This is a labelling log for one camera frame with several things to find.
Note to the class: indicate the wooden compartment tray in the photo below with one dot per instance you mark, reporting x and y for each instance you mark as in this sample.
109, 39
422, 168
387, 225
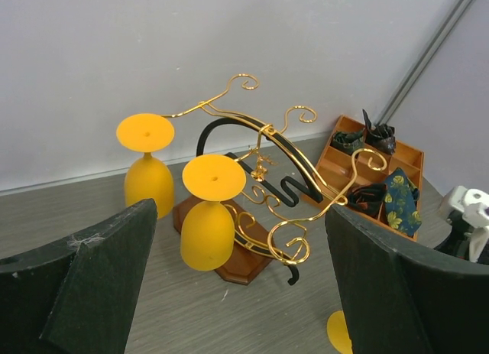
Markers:
336, 168

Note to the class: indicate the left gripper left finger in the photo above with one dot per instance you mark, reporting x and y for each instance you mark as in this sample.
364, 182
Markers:
78, 294

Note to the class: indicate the orange goblet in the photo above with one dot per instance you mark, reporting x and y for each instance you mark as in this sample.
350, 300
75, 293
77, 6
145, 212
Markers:
337, 333
148, 177
208, 229

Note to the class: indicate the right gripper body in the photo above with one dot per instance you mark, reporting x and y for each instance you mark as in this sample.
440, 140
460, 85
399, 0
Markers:
457, 242

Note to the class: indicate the dark green folded tie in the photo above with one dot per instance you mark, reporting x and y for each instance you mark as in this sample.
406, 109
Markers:
348, 142

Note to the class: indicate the gold wine glass rack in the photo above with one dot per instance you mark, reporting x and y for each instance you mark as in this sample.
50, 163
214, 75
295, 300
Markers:
264, 192

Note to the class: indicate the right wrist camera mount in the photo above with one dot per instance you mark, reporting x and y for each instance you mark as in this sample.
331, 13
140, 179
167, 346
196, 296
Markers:
474, 205

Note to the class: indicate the black orange folded tie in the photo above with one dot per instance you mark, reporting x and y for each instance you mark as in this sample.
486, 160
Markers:
367, 199

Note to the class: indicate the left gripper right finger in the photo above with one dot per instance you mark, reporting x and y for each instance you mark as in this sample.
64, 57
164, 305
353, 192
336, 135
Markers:
399, 296

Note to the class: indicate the blue floral folded tie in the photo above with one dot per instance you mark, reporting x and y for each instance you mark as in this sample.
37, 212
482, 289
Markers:
400, 202

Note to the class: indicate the dark folded napkin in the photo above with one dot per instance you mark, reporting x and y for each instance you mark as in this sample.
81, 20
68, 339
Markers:
381, 136

